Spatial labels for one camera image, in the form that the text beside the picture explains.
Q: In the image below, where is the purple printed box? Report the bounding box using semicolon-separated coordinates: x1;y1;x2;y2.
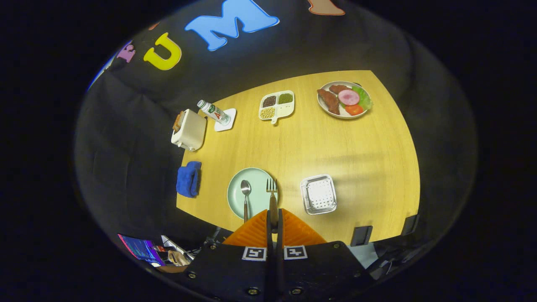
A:
118;234;166;267

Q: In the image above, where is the cream toaster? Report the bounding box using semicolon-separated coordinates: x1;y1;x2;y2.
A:
171;109;208;152

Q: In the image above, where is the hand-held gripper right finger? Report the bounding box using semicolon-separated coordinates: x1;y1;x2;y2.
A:
277;208;375;302

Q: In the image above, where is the wooden-handled spoon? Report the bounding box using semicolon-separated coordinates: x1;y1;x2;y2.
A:
240;180;252;223

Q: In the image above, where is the pink ham slice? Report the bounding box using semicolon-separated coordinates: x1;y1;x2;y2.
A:
338;89;360;106

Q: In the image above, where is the small plastic drink bottle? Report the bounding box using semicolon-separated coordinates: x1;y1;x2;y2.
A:
197;100;232;126

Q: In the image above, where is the metal wire cutlery basket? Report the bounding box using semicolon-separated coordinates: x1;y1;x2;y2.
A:
300;174;338;216

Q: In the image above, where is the green lettuce leaf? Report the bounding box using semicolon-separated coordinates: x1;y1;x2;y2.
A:
352;86;373;110

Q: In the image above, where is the blue folded towel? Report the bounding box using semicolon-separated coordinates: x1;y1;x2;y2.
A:
176;161;202;198

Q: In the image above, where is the white square coaster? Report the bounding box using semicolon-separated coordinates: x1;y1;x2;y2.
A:
214;108;237;132

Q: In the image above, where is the pale green plate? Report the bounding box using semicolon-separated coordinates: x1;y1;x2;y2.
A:
227;167;279;221

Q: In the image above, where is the white divided dish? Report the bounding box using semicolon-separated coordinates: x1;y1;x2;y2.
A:
258;90;295;125

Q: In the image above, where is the black table clamp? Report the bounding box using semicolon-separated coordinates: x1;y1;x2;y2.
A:
350;226;373;247
401;214;420;236

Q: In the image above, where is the white plate of food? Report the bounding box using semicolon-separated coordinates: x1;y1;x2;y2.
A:
317;81;373;120

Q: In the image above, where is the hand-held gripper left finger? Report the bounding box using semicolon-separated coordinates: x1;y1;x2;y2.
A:
178;209;275;302

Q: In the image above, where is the wooden-handled fork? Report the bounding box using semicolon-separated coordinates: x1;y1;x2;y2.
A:
266;178;279;229

